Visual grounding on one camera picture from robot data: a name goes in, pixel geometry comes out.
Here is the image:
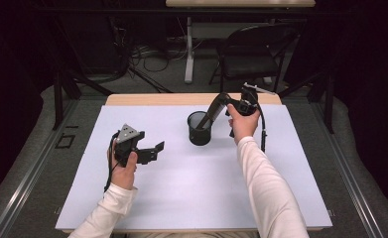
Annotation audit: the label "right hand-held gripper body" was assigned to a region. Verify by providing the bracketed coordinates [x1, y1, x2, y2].
[237, 82, 277, 117]

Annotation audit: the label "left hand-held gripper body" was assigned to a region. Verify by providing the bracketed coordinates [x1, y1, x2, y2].
[114, 123, 157, 168]

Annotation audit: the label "black spatula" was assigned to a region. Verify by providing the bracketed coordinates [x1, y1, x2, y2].
[196, 92, 231, 131]

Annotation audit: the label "black mesh pen cup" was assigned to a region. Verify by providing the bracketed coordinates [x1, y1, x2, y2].
[187, 110, 214, 147]

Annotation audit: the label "person's right hand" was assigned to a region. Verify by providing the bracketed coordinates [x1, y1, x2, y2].
[226, 103, 261, 146]

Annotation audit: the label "person's left hand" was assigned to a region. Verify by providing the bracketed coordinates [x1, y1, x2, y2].
[107, 142, 139, 191]

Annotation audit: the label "wooden table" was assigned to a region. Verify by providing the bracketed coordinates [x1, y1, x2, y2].
[62, 92, 324, 234]

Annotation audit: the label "black folding chair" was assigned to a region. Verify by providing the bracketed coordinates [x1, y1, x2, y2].
[208, 23, 302, 93]

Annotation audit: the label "white-legged desk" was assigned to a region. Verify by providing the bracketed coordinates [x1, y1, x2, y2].
[165, 0, 317, 84]

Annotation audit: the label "white table mat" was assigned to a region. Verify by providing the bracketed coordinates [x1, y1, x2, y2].
[55, 104, 333, 231]

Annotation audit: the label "right hand-held gripper cable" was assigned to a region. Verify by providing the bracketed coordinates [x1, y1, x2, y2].
[256, 102, 268, 153]

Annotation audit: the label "hand-held gripper cable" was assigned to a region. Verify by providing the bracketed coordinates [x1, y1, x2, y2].
[103, 131, 120, 193]
[256, 102, 268, 153]

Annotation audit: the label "left hand-held gripper cable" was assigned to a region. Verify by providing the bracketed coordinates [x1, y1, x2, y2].
[103, 131, 120, 193]

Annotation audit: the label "black metal frame post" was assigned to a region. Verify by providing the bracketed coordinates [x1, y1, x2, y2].
[278, 70, 335, 135]
[52, 70, 115, 131]

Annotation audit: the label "floor cables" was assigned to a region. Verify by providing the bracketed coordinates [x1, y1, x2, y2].
[128, 36, 190, 73]

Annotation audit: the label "grey metal floor rail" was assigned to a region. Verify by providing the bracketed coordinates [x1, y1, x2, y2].
[0, 98, 80, 238]
[309, 102, 384, 238]

